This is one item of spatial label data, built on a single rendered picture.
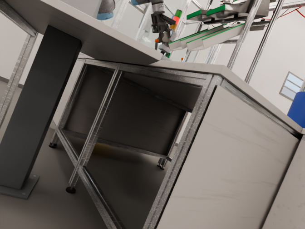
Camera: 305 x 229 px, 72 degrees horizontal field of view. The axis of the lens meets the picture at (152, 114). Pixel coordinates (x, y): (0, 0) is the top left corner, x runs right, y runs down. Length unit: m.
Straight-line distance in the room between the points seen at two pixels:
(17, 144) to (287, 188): 1.35
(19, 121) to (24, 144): 0.12
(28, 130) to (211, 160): 0.88
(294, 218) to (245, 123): 0.59
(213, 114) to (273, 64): 6.27
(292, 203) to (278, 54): 6.05
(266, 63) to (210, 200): 6.09
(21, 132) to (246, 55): 5.80
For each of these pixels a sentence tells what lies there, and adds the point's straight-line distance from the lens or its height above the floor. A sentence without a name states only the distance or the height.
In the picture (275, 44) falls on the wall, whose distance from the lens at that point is 7.00.
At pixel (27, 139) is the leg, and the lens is 1.22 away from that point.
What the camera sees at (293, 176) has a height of 0.62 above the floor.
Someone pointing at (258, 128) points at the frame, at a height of 0.74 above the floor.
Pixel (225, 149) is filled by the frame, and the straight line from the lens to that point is 0.81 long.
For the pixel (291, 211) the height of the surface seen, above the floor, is 0.46.
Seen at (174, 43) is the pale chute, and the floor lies 1.04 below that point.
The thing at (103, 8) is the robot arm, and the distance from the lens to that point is 1.43.
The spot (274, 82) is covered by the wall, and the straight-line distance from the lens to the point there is 6.98.
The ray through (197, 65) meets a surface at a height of 0.85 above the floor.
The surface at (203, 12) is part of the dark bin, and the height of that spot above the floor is 1.20.
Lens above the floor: 0.65
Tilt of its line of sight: 1 degrees down
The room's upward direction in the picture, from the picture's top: 23 degrees clockwise
